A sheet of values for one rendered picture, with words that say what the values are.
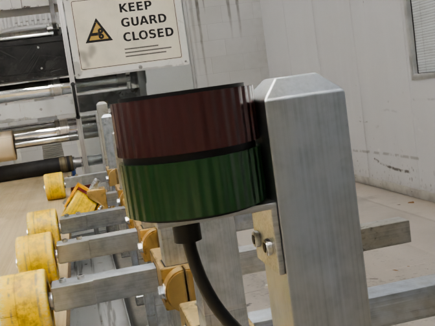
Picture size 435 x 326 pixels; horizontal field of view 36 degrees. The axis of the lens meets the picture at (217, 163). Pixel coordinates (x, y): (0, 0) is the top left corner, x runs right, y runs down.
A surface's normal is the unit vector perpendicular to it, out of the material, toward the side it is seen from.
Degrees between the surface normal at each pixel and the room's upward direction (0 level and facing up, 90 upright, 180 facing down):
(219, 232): 90
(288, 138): 90
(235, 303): 90
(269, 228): 90
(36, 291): 53
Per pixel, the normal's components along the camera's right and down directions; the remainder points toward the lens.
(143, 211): -0.65, 0.18
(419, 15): -0.97, 0.15
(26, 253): 0.12, -0.38
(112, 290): 0.21, 0.08
